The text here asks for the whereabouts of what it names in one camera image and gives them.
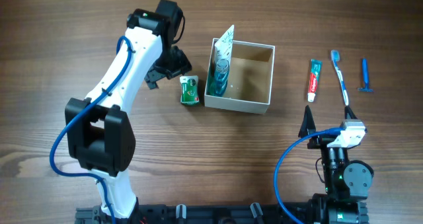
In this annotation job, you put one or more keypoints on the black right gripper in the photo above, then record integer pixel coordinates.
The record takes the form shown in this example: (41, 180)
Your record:
(308, 126)

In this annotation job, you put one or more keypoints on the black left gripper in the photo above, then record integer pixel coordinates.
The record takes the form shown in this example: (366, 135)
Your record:
(182, 65)

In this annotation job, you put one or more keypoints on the green Dettol soap pack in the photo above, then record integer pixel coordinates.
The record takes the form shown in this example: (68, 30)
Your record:
(189, 86)

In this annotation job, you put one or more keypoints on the blue Listerine mouthwash bottle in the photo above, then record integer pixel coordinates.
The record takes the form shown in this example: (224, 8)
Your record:
(221, 74)

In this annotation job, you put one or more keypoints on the white patterned cream tube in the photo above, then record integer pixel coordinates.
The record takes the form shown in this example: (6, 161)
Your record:
(223, 49)

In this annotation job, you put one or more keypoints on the white square box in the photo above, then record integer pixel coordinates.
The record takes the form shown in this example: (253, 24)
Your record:
(249, 85)

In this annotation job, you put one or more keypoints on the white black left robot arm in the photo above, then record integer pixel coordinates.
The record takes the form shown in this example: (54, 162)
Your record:
(98, 129)

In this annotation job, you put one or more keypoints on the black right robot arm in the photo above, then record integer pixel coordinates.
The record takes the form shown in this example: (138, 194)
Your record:
(346, 182)

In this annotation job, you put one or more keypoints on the blue disposable razor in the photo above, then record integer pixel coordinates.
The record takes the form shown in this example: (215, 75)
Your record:
(365, 75)

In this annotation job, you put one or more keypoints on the Colgate toothpaste tube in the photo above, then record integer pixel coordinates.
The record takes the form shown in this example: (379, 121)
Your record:
(314, 79)

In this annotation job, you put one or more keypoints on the blue white toothbrush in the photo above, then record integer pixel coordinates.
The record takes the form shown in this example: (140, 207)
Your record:
(335, 58)

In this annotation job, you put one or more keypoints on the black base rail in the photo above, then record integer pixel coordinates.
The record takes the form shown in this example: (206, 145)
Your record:
(198, 214)

